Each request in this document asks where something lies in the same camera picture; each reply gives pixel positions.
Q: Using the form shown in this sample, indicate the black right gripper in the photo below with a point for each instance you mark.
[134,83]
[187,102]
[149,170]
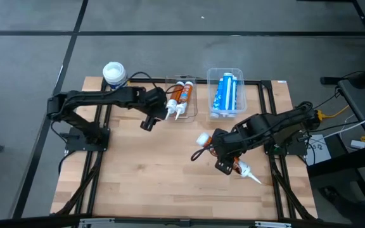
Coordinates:
[228,144]

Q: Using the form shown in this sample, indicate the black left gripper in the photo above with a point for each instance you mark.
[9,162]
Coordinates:
[157,103]

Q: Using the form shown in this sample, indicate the orange Gorilla sealant tube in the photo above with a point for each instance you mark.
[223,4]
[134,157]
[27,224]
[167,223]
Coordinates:
[243,169]
[185,94]
[176,93]

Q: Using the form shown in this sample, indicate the shallow clear plastic tray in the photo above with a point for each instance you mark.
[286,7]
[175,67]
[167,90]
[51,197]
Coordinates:
[192,112]

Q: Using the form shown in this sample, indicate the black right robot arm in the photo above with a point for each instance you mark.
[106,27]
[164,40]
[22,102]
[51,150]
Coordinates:
[271,126]

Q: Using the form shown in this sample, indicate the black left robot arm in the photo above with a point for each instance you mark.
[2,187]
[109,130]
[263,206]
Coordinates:
[106,96]

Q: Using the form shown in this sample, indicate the Lysol wipes canister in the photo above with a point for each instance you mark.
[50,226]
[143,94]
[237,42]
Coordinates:
[114,73]

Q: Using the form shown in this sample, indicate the deep clear plastic bin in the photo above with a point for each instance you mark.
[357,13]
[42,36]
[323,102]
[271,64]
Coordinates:
[212,73]

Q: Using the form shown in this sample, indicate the white paper sheet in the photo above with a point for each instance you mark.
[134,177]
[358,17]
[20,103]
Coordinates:
[322,155]

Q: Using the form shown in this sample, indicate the yellow extension plug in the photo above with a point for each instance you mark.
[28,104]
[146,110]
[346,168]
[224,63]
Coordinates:
[325,114]

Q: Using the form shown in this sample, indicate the white power adapter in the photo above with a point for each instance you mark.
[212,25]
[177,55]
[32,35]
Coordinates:
[357,144]

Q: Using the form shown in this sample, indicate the black side desk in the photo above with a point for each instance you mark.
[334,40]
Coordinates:
[360,104]

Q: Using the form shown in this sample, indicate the silver aluminium bracket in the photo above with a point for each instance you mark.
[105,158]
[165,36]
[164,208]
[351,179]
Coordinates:
[272,225]
[97,222]

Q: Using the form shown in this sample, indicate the black aluminium table frame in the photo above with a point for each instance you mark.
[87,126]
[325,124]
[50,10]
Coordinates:
[144,221]

